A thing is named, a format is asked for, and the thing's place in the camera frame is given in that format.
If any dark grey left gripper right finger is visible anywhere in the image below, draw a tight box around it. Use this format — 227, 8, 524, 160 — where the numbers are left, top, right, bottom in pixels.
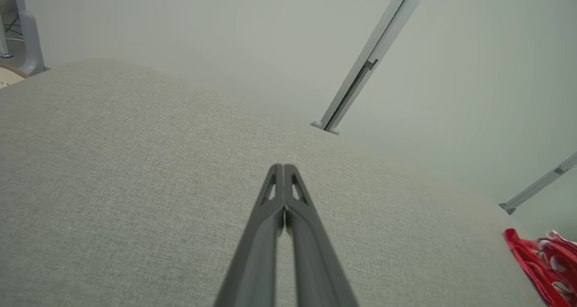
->
284, 164, 359, 307

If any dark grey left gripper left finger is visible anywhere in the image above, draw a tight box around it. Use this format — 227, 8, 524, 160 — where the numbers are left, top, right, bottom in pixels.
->
214, 164, 285, 307

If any red white number jersey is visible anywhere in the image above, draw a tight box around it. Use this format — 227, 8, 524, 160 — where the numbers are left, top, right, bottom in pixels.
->
504, 228, 577, 307

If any grey chair leg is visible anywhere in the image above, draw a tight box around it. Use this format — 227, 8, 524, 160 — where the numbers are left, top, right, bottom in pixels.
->
13, 0, 46, 76

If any grey partition post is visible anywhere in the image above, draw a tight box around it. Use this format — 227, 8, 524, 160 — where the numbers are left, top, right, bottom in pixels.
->
325, 0, 432, 136
311, 0, 416, 129
499, 152, 577, 215

